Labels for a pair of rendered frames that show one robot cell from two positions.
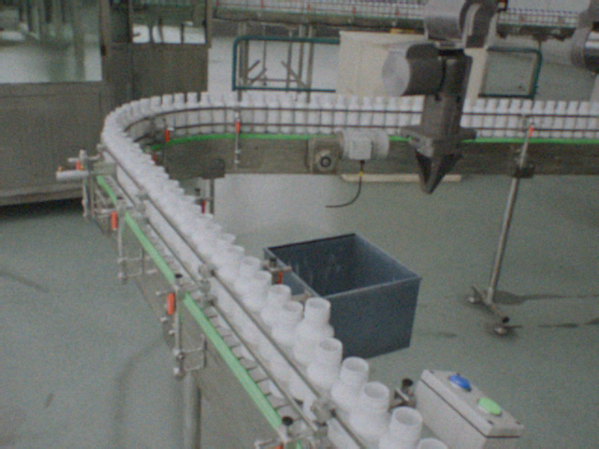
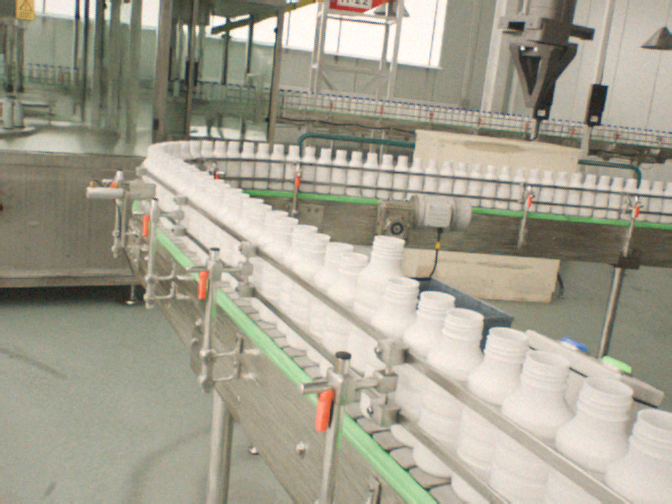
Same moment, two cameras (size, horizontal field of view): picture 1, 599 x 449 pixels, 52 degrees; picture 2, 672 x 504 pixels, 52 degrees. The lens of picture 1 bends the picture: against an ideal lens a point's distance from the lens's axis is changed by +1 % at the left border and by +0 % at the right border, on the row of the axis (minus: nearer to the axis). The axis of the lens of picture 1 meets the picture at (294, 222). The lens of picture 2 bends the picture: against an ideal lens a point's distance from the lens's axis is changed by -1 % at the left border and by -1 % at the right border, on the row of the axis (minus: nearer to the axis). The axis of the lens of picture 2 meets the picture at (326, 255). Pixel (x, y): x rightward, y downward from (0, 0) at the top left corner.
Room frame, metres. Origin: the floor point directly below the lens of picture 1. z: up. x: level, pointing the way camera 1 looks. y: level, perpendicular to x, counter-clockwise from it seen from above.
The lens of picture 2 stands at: (0.01, -0.02, 1.36)
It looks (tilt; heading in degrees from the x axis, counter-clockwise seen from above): 13 degrees down; 4
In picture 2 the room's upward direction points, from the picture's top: 6 degrees clockwise
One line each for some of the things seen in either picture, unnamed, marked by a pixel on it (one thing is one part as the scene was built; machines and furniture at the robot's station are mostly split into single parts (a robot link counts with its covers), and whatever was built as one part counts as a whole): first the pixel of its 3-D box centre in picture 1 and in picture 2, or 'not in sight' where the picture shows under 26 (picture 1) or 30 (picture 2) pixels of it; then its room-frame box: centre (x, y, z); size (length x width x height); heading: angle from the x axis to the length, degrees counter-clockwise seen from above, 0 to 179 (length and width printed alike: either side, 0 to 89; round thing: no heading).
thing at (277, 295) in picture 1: (277, 331); (333, 304); (0.92, 0.02, 1.08); 0.06 x 0.06 x 0.17
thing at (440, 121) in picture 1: (441, 116); (550, 6); (0.88, -0.20, 1.49); 0.10 x 0.07 x 0.07; 127
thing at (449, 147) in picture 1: (427, 165); (532, 67); (0.88, -0.19, 1.42); 0.07 x 0.07 x 0.09; 37
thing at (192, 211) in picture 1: (193, 241); (236, 237); (1.27, 0.23, 1.08); 0.06 x 0.06 x 0.17
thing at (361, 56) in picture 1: (401, 107); (483, 215); (5.44, -0.87, 0.59); 1.10 x 0.62 x 1.18; 102
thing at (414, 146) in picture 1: (437, 163); (545, 69); (0.89, -0.21, 1.42); 0.07 x 0.07 x 0.09; 37
